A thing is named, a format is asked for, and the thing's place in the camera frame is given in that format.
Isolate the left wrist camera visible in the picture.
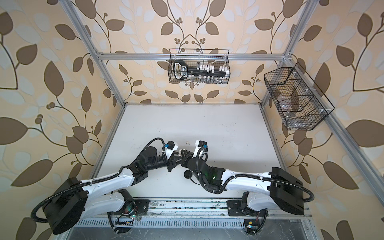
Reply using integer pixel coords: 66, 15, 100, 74
164, 141, 179, 160

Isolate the black tool with white parts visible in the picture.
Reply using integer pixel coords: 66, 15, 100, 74
168, 60, 231, 80

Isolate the black wire basket back wall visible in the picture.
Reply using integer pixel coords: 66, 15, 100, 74
168, 48, 231, 85

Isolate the black wire basket right wall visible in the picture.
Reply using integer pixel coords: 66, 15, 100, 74
264, 63, 335, 131

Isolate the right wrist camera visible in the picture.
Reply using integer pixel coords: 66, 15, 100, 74
193, 140, 208, 158

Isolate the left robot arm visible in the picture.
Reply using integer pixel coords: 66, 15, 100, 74
31, 138, 179, 235

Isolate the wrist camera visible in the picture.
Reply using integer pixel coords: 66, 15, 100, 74
193, 140, 208, 158
164, 141, 179, 160

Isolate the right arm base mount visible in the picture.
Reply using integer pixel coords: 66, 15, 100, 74
227, 200, 269, 236

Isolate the black round charging case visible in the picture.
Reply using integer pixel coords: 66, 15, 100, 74
184, 170, 193, 179

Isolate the black wire basket wall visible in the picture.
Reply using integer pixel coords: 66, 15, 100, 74
168, 48, 231, 85
264, 63, 335, 131

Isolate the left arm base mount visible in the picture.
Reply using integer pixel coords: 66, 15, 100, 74
107, 199, 150, 235

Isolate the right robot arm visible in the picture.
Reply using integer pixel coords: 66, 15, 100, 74
179, 149, 315, 216

